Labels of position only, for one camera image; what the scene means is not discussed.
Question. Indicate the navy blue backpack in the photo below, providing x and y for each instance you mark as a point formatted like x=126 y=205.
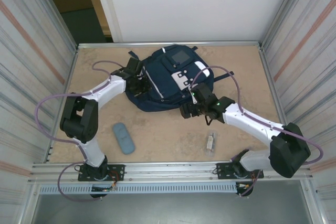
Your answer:
x=168 y=85

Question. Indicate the blue-grey oval glasses case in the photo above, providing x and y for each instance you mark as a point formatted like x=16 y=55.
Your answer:
x=124 y=138

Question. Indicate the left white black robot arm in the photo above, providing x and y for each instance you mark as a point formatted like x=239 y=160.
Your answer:
x=94 y=153

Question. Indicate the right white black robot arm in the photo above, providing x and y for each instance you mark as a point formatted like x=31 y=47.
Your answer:
x=249 y=119

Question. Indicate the grey metal sheet panel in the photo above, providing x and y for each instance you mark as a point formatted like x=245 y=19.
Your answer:
x=170 y=208

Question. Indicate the thin aluminium table edge rail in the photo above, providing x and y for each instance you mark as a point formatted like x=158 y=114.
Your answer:
x=105 y=45

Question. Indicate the wide aluminium mounting rail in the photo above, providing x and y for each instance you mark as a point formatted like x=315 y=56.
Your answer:
x=170 y=171

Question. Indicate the right aluminium table side rail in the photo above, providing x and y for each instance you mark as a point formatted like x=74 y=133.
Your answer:
x=274 y=90

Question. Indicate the aluminium table side rail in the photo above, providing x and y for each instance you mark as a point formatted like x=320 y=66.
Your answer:
x=274 y=90
x=67 y=87

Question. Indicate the left aluminium table side rail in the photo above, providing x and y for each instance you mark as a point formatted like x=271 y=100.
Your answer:
x=67 y=87

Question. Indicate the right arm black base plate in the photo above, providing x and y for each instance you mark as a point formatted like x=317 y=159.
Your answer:
x=223 y=171

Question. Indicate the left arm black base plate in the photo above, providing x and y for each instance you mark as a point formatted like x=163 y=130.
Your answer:
x=118 y=169

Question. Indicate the white door frame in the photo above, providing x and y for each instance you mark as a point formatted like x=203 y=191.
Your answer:
x=107 y=3

